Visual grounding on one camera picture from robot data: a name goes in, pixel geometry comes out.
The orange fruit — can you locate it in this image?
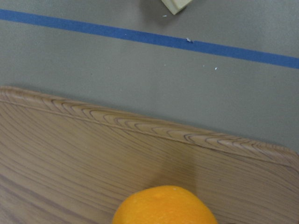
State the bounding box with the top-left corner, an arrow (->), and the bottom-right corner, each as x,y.
112,185 -> 218,224

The brown wooden tray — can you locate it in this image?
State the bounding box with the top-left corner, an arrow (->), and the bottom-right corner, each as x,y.
0,86 -> 299,224

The wooden peg drying rack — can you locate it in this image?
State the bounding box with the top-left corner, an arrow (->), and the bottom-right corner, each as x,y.
161,0 -> 192,15

